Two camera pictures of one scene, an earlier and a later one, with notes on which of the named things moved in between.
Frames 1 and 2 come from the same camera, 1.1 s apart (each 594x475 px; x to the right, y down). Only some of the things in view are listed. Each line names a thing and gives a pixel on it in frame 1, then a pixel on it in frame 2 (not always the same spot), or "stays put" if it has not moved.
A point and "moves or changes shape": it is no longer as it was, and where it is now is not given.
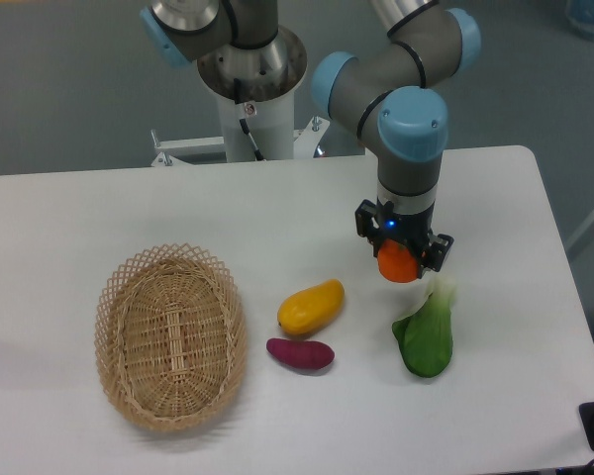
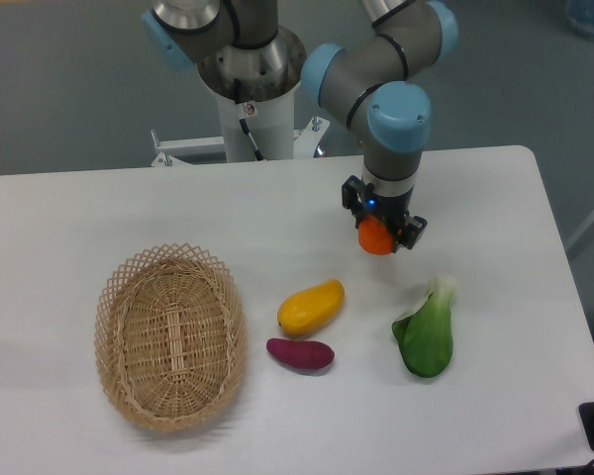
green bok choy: x=425 y=337 stays put
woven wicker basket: x=171 y=336 stays put
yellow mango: x=308 y=310 stays put
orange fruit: x=396 y=263 moves or changes shape
